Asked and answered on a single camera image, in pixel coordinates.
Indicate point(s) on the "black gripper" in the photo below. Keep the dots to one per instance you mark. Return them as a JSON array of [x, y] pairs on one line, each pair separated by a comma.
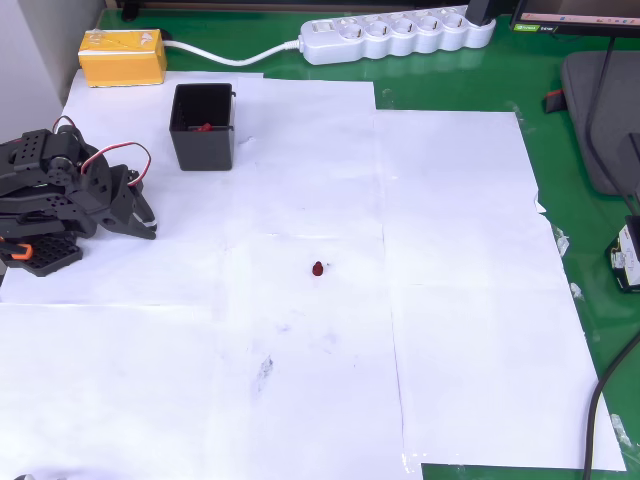
[[119, 212]]

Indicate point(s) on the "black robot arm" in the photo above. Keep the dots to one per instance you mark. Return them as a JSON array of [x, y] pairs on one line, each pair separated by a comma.
[[30, 150]]

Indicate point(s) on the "black square container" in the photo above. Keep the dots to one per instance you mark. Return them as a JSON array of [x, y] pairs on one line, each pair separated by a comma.
[[200, 150]]

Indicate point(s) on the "yellow cardboard box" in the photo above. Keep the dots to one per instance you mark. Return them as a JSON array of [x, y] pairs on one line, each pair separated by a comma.
[[120, 62]]

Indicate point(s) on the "orange clamp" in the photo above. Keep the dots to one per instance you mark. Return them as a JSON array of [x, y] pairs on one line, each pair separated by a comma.
[[17, 251]]

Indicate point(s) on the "white paper table cover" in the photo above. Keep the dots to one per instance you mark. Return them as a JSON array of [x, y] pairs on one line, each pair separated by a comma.
[[450, 200]]

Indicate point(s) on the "white power strip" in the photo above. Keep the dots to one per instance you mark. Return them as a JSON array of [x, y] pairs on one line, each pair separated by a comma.
[[400, 35]]

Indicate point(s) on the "black plug adapter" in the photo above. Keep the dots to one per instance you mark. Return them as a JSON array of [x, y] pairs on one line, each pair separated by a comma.
[[481, 11]]

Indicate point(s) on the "grey laptop sleeve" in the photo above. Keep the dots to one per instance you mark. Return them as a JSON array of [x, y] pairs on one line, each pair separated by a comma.
[[585, 100]]

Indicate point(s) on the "black laptop with stickers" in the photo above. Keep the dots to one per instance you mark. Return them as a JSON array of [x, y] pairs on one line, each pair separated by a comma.
[[575, 27]]

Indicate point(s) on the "black and white device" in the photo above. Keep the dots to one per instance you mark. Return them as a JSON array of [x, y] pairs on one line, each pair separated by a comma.
[[627, 260]]

